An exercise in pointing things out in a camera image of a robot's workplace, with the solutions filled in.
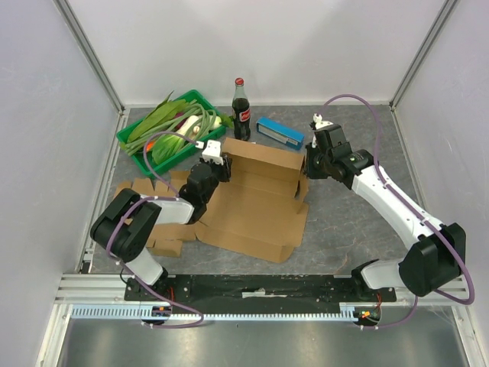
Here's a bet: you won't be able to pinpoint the large cardboard box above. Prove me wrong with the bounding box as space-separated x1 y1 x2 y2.
195 138 309 263

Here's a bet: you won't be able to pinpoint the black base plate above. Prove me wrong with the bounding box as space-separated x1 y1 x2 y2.
124 273 398 307

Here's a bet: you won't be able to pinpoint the cola glass bottle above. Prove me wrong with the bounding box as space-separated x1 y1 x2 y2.
232 77 251 141

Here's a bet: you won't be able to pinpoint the aluminium frame rail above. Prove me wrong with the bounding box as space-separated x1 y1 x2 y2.
51 0 127 115

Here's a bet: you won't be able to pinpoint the orange carrot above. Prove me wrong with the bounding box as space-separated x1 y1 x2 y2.
142 141 155 152

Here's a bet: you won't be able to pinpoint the blue rectangular box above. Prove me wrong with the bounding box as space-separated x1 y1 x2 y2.
256 117 305 151

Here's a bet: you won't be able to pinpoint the blue slotted cable duct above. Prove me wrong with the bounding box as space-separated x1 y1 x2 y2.
71 304 358 322

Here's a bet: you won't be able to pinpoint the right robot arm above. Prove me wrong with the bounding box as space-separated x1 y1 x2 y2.
305 119 466 301

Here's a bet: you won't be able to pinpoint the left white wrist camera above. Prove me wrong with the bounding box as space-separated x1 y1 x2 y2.
196 140 224 165

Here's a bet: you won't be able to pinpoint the bok choy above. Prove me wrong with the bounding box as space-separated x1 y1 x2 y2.
151 115 200 164

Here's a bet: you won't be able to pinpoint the green plastic tray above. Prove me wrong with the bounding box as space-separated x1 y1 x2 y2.
116 89 232 178

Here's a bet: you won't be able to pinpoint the long green beans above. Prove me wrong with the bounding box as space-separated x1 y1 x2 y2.
120 99 223 156

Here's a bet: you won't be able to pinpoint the small flat cardboard box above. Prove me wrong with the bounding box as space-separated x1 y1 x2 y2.
114 178 196 258

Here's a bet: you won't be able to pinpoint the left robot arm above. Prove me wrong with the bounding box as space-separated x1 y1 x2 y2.
90 154 232 300

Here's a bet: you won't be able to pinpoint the large green leaf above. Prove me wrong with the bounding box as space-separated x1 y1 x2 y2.
127 93 187 143

